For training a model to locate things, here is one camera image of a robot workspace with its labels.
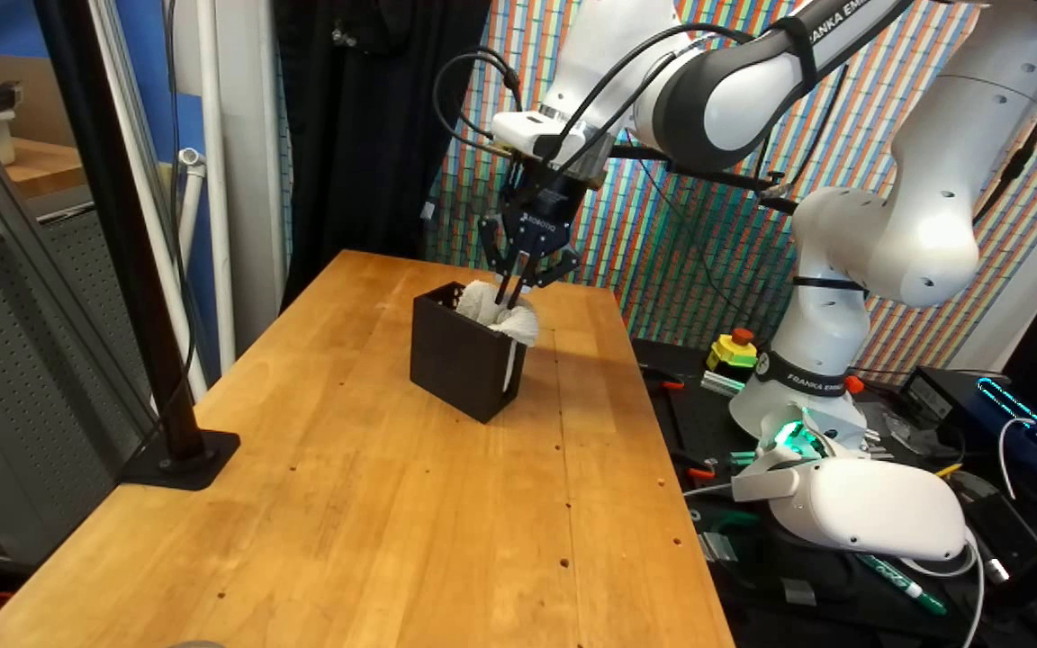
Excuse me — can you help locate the white VR headset with straps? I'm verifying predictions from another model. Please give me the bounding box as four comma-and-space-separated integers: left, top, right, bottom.
727, 405, 975, 570

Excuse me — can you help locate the black curtain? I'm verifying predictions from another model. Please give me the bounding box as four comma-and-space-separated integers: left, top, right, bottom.
269, 0, 493, 304

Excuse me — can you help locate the grey diagonal aluminium beam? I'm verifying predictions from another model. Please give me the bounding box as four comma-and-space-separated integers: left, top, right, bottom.
0, 84, 181, 424

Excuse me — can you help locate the black perforated base board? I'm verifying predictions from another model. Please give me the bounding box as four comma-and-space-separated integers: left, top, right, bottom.
632, 339, 1037, 648

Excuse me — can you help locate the black camera mount rod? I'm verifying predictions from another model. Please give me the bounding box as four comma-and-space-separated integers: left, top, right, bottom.
607, 142, 808, 223

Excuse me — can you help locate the white headset cable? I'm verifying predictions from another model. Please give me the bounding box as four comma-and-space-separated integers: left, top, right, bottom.
902, 533, 992, 648

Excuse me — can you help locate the white vertical tube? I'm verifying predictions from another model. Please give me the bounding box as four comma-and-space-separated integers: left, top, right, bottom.
172, 144, 239, 405

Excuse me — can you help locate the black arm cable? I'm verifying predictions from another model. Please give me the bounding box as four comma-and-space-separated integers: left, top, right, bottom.
530, 21, 719, 185

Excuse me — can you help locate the wooden side bench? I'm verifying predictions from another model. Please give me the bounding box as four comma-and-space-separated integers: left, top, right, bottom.
0, 135, 105, 227

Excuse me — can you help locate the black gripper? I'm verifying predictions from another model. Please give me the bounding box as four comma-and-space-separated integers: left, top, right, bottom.
477, 160, 591, 309

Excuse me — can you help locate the green marker pen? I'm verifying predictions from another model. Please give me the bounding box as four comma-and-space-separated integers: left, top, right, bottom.
853, 551, 951, 618

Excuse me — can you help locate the black case with cyan edges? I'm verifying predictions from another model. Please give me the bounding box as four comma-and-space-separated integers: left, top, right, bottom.
972, 371, 1037, 517

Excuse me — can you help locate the black looped cable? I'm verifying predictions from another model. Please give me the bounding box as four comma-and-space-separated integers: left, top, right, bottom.
427, 47, 530, 166

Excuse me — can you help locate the white towel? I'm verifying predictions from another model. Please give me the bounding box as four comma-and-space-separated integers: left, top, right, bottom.
454, 277, 548, 396

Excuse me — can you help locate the black pole stand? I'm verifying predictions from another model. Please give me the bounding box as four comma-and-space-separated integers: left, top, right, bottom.
38, 0, 245, 495

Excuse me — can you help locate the yellow red emergency stop button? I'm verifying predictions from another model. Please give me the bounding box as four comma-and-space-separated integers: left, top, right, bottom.
704, 321, 763, 383

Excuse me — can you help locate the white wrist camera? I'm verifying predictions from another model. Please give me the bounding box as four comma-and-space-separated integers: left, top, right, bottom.
490, 103, 572, 166

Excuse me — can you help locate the small black device box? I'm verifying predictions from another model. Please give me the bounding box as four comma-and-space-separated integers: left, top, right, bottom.
902, 363, 987, 424

